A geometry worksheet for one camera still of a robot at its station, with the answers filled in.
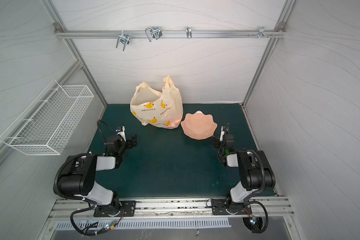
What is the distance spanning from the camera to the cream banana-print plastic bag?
0.86 metres

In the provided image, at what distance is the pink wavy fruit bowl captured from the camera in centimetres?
103

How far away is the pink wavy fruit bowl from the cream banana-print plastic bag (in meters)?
0.05
